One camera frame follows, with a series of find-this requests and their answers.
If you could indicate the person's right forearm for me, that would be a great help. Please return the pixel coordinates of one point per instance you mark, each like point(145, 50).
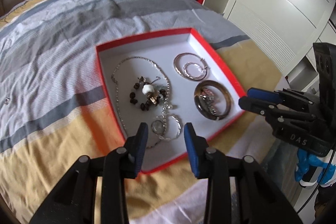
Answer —
point(324, 200)

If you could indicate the large silver bangle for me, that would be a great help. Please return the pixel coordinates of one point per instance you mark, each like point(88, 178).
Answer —
point(176, 66)

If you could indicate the striped blanket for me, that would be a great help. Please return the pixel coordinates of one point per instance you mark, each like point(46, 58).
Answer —
point(52, 43)

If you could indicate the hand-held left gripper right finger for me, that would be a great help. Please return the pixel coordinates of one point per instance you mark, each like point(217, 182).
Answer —
point(193, 155)

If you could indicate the red jewelry box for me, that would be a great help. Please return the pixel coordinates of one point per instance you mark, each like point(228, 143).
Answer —
point(147, 50)

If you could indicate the white wardrobe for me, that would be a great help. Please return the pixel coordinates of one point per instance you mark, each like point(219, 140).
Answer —
point(275, 3)

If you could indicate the twisted silver hoop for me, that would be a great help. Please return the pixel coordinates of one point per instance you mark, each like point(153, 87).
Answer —
point(187, 71)
point(179, 125)

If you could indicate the brown bangle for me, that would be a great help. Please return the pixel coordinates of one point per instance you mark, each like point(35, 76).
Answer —
point(228, 100)

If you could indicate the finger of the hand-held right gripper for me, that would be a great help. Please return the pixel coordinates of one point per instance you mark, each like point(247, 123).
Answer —
point(256, 106)
point(262, 95)

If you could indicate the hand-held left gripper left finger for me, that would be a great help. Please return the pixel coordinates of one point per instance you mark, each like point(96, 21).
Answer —
point(139, 153)

